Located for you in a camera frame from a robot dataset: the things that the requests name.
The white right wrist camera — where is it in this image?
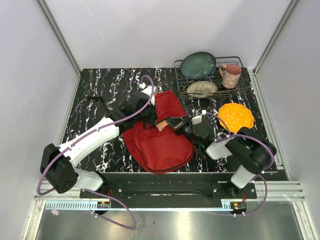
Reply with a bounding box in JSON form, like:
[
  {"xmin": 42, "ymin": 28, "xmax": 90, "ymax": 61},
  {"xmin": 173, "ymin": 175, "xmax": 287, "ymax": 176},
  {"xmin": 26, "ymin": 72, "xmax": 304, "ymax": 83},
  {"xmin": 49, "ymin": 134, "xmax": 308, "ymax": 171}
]
[{"xmin": 191, "ymin": 109, "xmax": 207, "ymax": 125}]

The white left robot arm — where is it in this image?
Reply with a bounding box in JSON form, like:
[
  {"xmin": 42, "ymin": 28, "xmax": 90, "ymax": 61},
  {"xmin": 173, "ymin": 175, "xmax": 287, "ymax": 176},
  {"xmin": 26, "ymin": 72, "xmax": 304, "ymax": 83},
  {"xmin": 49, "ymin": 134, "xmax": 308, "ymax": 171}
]
[{"xmin": 37, "ymin": 86, "xmax": 157, "ymax": 198}]

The aluminium frame rail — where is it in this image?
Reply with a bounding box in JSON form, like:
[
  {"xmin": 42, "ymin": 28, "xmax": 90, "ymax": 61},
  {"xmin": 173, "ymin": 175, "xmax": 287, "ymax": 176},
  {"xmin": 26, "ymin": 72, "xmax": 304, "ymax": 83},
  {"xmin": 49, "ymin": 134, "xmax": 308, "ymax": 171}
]
[{"xmin": 36, "ymin": 0, "xmax": 82, "ymax": 73}]

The speckled cream plate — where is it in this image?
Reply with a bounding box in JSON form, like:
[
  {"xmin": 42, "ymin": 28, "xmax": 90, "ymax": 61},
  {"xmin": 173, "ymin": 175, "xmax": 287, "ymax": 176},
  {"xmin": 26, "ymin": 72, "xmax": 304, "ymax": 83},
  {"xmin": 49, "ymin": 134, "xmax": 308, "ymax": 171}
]
[{"xmin": 186, "ymin": 81, "xmax": 218, "ymax": 98}]

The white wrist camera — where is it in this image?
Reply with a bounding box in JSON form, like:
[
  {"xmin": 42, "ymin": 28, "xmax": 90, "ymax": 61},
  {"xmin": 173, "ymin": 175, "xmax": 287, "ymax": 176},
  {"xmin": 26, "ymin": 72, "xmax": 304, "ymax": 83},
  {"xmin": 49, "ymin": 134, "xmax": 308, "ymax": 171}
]
[
  {"xmin": 191, "ymin": 109, "xmax": 207, "ymax": 125},
  {"xmin": 138, "ymin": 83, "xmax": 158, "ymax": 98}
]

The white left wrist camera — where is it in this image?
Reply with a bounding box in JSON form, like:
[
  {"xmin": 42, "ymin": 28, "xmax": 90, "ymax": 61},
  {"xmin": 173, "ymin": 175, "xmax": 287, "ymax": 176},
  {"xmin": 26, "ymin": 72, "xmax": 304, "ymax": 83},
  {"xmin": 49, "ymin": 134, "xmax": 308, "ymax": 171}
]
[{"xmin": 138, "ymin": 83, "xmax": 158, "ymax": 98}]

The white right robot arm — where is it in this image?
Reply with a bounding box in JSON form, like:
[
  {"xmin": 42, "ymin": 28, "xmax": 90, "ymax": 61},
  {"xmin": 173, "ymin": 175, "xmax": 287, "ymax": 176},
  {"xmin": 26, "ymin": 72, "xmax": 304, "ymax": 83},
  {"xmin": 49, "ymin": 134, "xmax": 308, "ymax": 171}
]
[{"xmin": 165, "ymin": 115, "xmax": 277, "ymax": 199}]

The teal glazed plate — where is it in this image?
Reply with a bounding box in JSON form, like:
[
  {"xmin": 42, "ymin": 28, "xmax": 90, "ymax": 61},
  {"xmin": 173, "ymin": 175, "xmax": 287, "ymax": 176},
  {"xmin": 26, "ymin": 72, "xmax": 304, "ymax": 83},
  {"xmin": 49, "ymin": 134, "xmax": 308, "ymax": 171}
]
[{"xmin": 180, "ymin": 51, "xmax": 217, "ymax": 79}]

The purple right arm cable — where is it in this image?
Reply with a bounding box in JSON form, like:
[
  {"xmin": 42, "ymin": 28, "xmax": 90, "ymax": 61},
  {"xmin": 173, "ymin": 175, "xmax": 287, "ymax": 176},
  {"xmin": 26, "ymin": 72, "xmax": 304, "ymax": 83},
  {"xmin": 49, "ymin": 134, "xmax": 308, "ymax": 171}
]
[{"xmin": 204, "ymin": 111, "xmax": 275, "ymax": 217}]

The grey wire dish rack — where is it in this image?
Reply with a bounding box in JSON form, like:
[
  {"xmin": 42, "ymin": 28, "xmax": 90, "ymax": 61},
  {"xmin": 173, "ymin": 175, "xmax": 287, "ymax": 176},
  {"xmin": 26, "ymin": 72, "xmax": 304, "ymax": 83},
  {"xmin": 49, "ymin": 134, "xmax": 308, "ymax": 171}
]
[{"xmin": 174, "ymin": 56, "xmax": 250, "ymax": 100}]

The red student backpack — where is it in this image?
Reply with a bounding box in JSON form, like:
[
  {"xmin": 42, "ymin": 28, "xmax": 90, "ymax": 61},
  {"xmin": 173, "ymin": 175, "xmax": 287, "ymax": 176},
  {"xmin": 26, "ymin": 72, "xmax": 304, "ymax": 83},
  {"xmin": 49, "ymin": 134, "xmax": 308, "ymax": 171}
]
[{"xmin": 122, "ymin": 90, "xmax": 195, "ymax": 174}]

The yellow polka dot plate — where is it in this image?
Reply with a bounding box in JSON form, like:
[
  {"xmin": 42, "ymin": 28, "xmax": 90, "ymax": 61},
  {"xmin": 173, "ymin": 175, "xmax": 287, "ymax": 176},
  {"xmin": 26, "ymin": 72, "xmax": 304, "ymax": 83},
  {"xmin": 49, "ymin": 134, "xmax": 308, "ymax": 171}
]
[{"xmin": 217, "ymin": 102, "xmax": 255, "ymax": 133}]

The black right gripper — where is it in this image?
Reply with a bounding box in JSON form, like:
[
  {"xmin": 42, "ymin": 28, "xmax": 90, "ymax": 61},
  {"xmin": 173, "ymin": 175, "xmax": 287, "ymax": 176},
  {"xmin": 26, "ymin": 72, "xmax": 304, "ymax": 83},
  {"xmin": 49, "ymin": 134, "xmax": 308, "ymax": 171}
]
[{"xmin": 164, "ymin": 114, "xmax": 200, "ymax": 149}]

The pink patterned mug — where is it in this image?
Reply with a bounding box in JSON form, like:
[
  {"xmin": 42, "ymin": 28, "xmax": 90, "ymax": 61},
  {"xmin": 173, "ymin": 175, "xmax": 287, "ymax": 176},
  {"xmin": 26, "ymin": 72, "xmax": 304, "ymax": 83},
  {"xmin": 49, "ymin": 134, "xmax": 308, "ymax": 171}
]
[{"xmin": 219, "ymin": 64, "xmax": 242, "ymax": 89}]

